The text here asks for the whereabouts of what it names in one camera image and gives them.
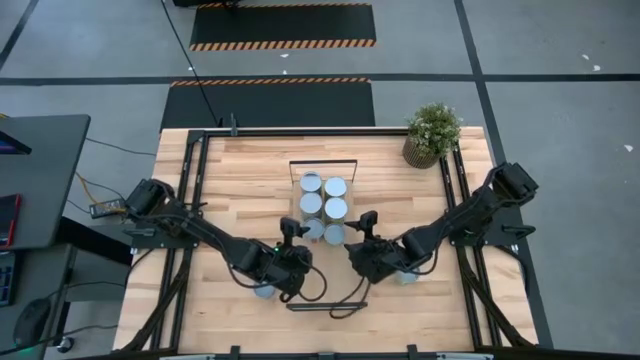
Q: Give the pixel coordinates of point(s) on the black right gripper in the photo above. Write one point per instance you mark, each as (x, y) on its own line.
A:
(375, 262)

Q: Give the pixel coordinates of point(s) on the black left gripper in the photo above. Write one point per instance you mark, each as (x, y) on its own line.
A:
(292, 267)

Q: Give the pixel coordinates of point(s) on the green label tin can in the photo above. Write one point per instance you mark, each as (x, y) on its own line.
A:
(334, 234)

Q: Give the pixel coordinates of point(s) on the teal and yellow coffee can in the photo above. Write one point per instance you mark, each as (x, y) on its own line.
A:
(310, 204)

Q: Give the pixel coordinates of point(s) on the teal tuna fish can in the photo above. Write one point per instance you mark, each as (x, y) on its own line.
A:
(264, 292)

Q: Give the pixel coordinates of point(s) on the green polka dot peas can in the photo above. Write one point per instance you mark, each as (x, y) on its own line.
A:
(407, 278)

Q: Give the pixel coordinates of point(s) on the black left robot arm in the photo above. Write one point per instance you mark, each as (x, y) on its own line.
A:
(210, 235)

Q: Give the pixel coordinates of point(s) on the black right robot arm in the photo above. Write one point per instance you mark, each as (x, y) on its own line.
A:
(465, 215)

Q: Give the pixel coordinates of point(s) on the yellow label tin can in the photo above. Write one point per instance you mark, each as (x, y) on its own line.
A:
(335, 209)

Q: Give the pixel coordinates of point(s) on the silver-lidded tin can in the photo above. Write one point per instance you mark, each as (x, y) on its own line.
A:
(335, 187)

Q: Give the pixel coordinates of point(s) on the white label tin can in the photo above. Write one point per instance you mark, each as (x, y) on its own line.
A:
(310, 182)

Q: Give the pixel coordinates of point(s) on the potted plant in slatted pot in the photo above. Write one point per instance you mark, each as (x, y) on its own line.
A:
(434, 130)

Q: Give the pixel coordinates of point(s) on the black hazard-striped floor mat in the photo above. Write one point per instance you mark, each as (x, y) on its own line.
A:
(282, 22)
(270, 102)

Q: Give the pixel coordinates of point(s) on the black power adapter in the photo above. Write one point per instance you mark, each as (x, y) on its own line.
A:
(106, 207)

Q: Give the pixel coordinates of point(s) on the round desk caster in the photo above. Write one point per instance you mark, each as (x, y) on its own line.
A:
(65, 344)

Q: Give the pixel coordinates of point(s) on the black computer mouse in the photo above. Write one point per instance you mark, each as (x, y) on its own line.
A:
(31, 320)

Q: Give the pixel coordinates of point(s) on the red tablet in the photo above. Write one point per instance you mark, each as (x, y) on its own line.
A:
(9, 220)

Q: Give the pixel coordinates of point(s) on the black keyboard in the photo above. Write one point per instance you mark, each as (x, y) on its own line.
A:
(5, 280)

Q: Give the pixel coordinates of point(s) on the desk monitor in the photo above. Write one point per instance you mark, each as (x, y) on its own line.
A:
(12, 145)

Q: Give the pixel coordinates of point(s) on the black aluminium table frame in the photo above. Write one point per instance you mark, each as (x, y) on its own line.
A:
(300, 133)

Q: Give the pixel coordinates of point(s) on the black table edge bracket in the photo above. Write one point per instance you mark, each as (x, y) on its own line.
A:
(234, 352)
(412, 351)

